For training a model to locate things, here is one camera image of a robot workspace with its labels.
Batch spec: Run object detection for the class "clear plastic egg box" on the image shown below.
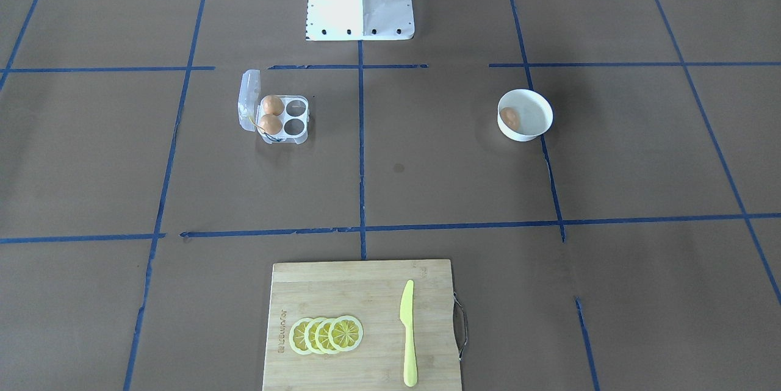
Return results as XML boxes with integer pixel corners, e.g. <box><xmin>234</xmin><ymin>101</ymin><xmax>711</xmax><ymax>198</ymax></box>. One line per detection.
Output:
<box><xmin>237</xmin><ymin>70</ymin><xmax>310</xmax><ymax>145</ymax></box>

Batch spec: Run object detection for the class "brown egg from bowl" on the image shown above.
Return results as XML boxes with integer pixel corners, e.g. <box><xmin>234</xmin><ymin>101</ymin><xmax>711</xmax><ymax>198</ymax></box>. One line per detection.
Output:
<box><xmin>498</xmin><ymin>107</ymin><xmax>520</xmax><ymax>133</ymax></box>

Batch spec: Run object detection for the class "brown egg lower in box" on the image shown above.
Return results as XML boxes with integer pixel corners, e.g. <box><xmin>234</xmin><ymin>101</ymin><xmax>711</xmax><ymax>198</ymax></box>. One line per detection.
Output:
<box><xmin>257</xmin><ymin>113</ymin><xmax>284</xmax><ymax>137</ymax></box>

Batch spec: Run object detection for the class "brown egg in box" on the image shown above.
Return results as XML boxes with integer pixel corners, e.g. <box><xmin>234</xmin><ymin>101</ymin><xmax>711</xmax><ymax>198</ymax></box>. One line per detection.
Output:
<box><xmin>261</xmin><ymin>95</ymin><xmax>285</xmax><ymax>116</ymax></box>
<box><xmin>257</xmin><ymin>113</ymin><xmax>284</xmax><ymax>137</ymax></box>

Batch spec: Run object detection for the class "brown egg upper in box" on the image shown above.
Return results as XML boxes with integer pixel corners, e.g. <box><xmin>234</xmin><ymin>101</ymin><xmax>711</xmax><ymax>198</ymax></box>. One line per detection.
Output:
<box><xmin>261</xmin><ymin>95</ymin><xmax>285</xmax><ymax>116</ymax></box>

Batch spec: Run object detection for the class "bamboo cutting board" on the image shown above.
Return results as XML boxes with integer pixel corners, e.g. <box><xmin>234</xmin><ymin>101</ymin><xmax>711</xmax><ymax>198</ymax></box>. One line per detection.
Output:
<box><xmin>262</xmin><ymin>259</ymin><xmax>462</xmax><ymax>390</ymax></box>

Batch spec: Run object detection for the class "white bowl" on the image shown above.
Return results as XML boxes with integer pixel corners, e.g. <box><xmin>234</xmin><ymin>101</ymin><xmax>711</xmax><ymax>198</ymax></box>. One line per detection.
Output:
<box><xmin>496</xmin><ymin>89</ymin><xmax>554</xmax><ymax>143</ymax></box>

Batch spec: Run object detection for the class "lemon slice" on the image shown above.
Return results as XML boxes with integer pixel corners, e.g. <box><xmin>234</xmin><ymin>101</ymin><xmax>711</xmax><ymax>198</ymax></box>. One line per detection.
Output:
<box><xmin>314</xmin><ymin>318</ymin><xmax>339</xmax><ymax>354</ymax></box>
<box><xmin>328</xmin><ymin>314</ymin><xmax>364</xmax><ymax>353</ymax></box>
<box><xmin>289</xmin><ymin>318</ymin><xmax>320</xmax><ymax>356</ymax></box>
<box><xmin>304</xmin><ymin>317</ymin><xmax>326</xmax><ymax>354</ymax></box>

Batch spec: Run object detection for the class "yellow plastic knife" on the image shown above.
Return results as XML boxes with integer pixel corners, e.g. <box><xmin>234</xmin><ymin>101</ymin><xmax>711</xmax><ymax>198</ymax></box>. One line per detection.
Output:
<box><xmin>399</xmin><ymin>279</ymin><xmax>419</xmax><ymax>387</ymax></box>

